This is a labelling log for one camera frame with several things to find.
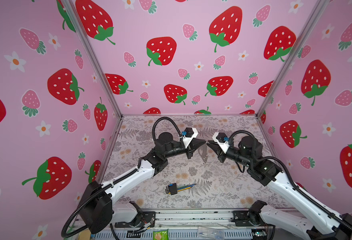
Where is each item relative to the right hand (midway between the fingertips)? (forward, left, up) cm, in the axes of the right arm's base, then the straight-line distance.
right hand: (208, 141), depth 68 cm
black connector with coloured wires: (-14, +17, -31) cm, 37 cm away
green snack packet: (-35, +19, -29) cm, 50 cm away
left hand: (-1, +2, +1) cm, 3 cm away
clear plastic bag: (-32, -4, -30) cm, 44 cm away
